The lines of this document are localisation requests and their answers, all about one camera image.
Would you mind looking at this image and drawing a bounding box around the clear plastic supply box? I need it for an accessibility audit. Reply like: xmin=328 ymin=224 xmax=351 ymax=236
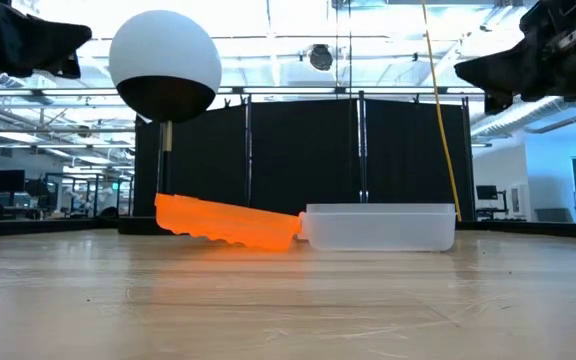
xmin=297 ymin=202 xmax=458 ymax=253

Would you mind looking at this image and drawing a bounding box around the orange plastic box lid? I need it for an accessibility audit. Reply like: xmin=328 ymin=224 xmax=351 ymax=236
xmin=154 ymin=193 xmax=303 ymax=252

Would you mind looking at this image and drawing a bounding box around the white globe lamp black stand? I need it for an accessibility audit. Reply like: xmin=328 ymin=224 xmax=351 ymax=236
xmin=108 ymin=9 xmax=223 ymax=236

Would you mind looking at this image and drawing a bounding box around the black computer monitor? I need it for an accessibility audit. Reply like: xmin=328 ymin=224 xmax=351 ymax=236
xmin=0 ymin=169 xmax=26 ymax=194

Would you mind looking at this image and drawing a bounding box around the grey chair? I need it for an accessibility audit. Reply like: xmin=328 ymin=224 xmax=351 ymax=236
xmin=535 ymin=207 xmax=576 ymax=224

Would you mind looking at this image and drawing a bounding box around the black curtain partition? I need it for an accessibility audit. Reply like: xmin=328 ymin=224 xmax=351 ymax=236
xmin=134 ymin=92 xmax=475 ymax=222

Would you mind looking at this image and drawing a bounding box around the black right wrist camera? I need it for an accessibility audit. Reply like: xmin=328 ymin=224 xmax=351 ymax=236
xmin=520 ymin=0 xmax=576 ymax=42

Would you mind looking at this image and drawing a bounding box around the yellow hanging cable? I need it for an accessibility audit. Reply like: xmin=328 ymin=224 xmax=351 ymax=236
xmin=421 ymin=0 xmax=463 ymax=222

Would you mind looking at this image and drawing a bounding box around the black overhead camera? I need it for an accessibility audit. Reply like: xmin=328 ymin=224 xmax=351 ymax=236
xmin=309 ymin=43 xmax=334 ymax=72

